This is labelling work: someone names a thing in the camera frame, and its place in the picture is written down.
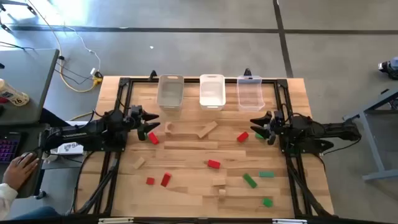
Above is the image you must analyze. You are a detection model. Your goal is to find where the person's hand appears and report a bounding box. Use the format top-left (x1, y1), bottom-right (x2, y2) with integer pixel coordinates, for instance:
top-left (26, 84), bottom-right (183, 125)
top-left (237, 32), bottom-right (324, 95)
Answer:
top-left (2, 152), bottom-right (40, 191)

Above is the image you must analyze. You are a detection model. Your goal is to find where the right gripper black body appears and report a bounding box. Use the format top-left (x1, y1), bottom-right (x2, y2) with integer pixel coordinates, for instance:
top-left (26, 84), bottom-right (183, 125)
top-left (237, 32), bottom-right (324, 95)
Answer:
top-left (267, 119), bottom-right (289, 146)

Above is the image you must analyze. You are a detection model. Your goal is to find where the long red block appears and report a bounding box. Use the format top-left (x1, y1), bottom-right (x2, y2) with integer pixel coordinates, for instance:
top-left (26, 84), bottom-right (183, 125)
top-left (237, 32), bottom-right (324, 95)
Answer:
top-left (147, 131), bottom-right (160, 146)

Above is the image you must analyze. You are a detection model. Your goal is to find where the black floor cable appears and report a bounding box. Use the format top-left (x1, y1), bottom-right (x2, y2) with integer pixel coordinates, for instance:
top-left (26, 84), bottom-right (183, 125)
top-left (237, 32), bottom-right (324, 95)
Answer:
top-left (55, 63), bottom-right (94, 85)
top-left (0, 41), bottom-right (35, 51)

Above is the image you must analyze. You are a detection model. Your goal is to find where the grey desk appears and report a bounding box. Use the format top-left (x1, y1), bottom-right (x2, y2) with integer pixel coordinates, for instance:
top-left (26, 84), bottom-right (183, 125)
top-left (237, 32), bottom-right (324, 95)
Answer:
top-left (0, 49), bottom-right (60, 125)

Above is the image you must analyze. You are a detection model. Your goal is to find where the small wooden plank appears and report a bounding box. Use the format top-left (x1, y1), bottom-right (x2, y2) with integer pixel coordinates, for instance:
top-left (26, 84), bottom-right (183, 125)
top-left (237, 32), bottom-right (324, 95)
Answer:
top-left (132, 156), bottom-right (146, 170)

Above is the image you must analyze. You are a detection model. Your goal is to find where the person's forearm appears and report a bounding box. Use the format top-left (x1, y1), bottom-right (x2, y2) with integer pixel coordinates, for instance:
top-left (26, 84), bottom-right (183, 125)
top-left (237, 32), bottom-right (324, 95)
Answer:
top-left (0, 182), bottom-right (19, 220)

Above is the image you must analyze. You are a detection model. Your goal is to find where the white labelled bottle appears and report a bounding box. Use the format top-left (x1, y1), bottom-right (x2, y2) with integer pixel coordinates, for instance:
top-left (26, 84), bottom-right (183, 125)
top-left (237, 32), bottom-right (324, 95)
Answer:
top-left (0, 78), bottom-right (30, 107)

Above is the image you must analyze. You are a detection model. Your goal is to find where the grey plastic bin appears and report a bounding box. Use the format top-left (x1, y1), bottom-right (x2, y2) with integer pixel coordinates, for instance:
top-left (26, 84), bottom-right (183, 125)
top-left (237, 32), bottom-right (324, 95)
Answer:
top-left (156, 74), bottom-right (185, 112)

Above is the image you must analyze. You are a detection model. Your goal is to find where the yellow cable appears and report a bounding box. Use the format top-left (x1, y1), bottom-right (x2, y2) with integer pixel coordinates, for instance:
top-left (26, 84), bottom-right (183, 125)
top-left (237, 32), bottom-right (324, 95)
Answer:
top-left (27, 0), bottom-right (103, 93)

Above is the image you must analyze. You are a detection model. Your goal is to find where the dark desk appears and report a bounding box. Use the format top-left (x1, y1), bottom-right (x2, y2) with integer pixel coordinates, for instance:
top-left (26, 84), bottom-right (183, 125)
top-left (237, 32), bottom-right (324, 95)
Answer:
top-left (0, 123), bottom-right (50, 200)

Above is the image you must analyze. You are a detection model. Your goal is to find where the long wooden plank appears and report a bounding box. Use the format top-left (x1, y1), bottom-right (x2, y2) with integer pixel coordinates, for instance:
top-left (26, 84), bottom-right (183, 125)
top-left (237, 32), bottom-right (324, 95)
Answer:
top-left (197, 120), bottom-right (219, 139)

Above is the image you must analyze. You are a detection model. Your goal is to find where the white plastic bin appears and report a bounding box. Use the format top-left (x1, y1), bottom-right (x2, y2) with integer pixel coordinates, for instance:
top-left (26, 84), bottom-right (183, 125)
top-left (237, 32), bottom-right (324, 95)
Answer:
top-left (199, 73), bottom-right (227, 111)

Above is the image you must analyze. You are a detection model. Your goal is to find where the black aluminium table frame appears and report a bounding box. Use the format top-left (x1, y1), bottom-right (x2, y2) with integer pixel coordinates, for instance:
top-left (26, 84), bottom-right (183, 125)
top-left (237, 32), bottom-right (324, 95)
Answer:
top-left (74, 77), bottom-right (335, 218)

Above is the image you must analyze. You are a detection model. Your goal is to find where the silver bracket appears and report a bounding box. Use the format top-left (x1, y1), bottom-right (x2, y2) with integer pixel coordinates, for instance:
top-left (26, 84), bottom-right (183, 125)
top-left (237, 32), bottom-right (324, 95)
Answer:
top-left (98, 217), bottom-right (134, 224)
top-left (272, 218), bottom-right (308, 224)

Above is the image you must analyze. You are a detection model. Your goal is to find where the white cable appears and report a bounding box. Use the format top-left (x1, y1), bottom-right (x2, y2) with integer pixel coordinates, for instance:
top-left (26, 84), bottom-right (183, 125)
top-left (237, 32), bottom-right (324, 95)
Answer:
top-left (63, 25), bottom-right (102, 75)

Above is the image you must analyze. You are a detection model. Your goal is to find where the backlit keyboard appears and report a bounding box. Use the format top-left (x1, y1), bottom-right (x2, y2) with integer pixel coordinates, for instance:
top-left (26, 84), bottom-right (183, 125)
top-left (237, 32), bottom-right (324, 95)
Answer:
top-left (0, 132), bottom-right (22, 164)

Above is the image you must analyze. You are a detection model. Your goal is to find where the white printed box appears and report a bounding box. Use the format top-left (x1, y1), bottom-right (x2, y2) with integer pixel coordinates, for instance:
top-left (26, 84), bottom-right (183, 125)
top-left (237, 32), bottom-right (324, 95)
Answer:
top-left (49, 141), bottom-right (85, 156)

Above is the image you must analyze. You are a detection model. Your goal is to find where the clear plastic bin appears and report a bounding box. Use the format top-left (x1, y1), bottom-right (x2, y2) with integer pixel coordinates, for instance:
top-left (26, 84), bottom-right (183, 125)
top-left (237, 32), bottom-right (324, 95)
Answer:
top-left (236, 75), bottom-right (266, 112)

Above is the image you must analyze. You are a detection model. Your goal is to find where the long green block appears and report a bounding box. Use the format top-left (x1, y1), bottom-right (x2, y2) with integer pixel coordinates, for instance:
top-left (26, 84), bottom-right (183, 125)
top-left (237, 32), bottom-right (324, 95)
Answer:
top-left (243, 173), bottom-right (258, 189)

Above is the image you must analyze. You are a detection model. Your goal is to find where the black and grey device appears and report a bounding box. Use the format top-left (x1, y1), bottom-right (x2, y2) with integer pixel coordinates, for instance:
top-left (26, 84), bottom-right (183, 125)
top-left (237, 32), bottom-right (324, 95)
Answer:
top-left (377, 57), bottom-right (398, 80)

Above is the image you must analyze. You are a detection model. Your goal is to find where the red wedge block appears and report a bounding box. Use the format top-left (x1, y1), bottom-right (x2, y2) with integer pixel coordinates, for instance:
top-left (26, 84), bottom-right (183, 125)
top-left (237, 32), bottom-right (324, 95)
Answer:
top-left (160, 172), bottom-right (172, 188)

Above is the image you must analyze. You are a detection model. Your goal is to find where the grey metal stand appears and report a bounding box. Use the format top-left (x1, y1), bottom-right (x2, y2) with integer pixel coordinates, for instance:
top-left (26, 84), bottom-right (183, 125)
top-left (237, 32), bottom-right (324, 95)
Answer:
top-left (343, 88), bottom-right (398, 182)

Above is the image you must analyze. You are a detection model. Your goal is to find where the black chair base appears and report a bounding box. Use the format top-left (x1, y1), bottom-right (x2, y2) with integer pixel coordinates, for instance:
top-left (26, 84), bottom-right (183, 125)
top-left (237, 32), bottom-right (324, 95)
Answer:
top-left (0, 0), bottom-right (38, 34)

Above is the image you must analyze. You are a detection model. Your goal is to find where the person's leg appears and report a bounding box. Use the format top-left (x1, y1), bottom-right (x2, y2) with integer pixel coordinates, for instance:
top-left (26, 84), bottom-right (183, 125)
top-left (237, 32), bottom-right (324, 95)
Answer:
top-left (11, 205), bottom-right (62, 222)

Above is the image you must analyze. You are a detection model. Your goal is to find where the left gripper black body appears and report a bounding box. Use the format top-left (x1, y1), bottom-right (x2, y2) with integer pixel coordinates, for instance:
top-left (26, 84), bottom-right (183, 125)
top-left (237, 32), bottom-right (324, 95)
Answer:
top-left (126, 113), bottom-right (149, 141)

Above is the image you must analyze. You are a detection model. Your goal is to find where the black cable bundle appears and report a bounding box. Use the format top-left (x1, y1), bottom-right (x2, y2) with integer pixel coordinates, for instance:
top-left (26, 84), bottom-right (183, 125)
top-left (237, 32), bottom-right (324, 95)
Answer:
top-left (74, 152), bottom-right (122, 215)
top-left (287, 154), bottom-right (331, 217)

